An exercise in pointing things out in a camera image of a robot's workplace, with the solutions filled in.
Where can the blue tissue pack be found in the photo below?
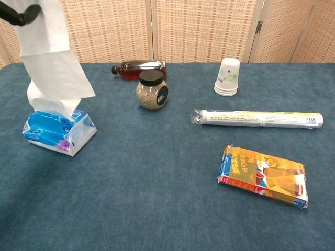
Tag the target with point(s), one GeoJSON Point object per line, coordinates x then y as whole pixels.
{"type": "Point", "coordinates": [52, 133]}

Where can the white paper cup stack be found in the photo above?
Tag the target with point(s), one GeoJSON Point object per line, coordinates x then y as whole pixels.
{"type": "Point", "coordinates": [227, 78]}

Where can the yellow snack package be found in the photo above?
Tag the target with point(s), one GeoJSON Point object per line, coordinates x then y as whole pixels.
{"type": "Point", "coordinates": [264, 176]}

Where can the blue felt table cover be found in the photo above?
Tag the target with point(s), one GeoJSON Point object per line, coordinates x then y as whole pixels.
{"type": "Point", "coordinates": [157, 183]}

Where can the black screen hinge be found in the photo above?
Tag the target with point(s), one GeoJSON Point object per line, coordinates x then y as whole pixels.
{"type": "Point", "coordinates": [259, 27]}

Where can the white tissue sheet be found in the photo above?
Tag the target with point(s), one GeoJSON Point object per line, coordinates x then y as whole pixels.
{"type": "Point", "coordinates": [55, 65]}

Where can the red tea plastic bottle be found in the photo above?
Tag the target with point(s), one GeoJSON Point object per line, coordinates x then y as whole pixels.
{"type": "Point", "coordinates": [141, 68]}

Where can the glass grain jar black lid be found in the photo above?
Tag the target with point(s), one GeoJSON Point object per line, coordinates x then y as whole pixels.
{"type": "Point", "coordinates": [150, 95]}

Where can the rolled plastic bag tube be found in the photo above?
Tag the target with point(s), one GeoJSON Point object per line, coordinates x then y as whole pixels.
{"type": "Point", "coordinates": [256, 119]}

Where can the woven folding screen panel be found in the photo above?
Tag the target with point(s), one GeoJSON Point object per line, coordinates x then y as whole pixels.
{"type": "Point", "coordinates": [319, 36]}
{"type": "Point", "coordinates": [6, 39]}
{"type": "Point", "coordinates": [110, 31]}
{"type": "Point", "coordinates": [282, 31]}
{"type": "Point", "coordinates": [204, 31]}

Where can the black and silver left hand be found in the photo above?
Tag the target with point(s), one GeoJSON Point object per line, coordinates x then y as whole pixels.
{"type": "Point", "coordinates": [22, 15]}

